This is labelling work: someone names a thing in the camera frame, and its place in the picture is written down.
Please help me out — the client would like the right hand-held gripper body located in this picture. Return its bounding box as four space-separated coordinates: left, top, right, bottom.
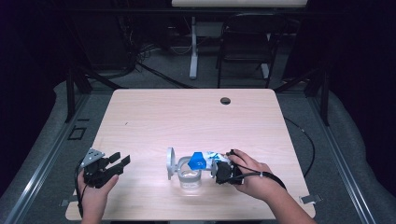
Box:
210 159 246 187

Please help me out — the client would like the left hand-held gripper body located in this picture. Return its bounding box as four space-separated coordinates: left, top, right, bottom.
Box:
79 147 110 189

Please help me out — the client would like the person's left hand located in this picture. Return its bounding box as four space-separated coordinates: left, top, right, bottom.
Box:
77 170 120 206

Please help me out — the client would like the person's right hand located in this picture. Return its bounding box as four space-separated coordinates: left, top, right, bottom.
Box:
228 148 276 203

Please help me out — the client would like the black folding chair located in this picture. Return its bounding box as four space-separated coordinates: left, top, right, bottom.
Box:
216 12 289 90

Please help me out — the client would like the white table with metal legs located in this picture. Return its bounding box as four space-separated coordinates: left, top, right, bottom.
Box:
171 0 309 80

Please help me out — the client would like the left hand-held gripper black cable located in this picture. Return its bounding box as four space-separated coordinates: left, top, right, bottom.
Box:
74 158 87 218

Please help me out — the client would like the hand-held gripper black cable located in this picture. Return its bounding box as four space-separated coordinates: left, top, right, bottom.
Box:
74 158 87 218
232 154 288 190

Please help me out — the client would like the right hand-held gripper black cable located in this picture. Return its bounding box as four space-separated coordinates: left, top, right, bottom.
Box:
232 154 288 190

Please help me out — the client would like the aluminium floor rail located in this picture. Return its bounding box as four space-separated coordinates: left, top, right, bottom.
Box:
3 92 92 224
306 92 378 224

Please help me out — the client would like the black metal frame stand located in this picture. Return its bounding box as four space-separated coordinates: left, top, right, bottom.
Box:
273 65 332 127
64 65 127 124

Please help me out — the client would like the thin black floor cable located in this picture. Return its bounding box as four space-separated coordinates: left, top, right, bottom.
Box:
283 116 317 179

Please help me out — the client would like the thick black floor cable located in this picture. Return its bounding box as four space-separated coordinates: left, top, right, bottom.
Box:
134 60 195 91

